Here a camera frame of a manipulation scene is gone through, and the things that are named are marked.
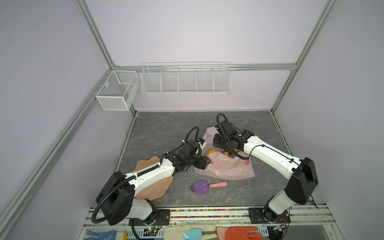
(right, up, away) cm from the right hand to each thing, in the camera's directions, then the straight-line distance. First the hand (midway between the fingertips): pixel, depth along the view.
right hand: (215, 142), depth 83 cm
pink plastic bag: (+2, -11, -8) cm, 14 cm away
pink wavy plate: (-34, -27, -2) cm, 44 cm away
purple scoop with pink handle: (-7, -25, -1) cm, 26 cm away
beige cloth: (-19, -41, -14) cm, 47 cm away
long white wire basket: (-17, +41, +16) cm, 47 cm away
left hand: (-5, -10, -1) cm, 11 cm away
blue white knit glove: (-50, -41, -15) cm, 66 cm away
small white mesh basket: (-62, +33, +14) cm, 71 cm away
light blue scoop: (-12, -41, -14) cm, 45 cm away
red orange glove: (+9, -41, -14) cm, 44 cm away
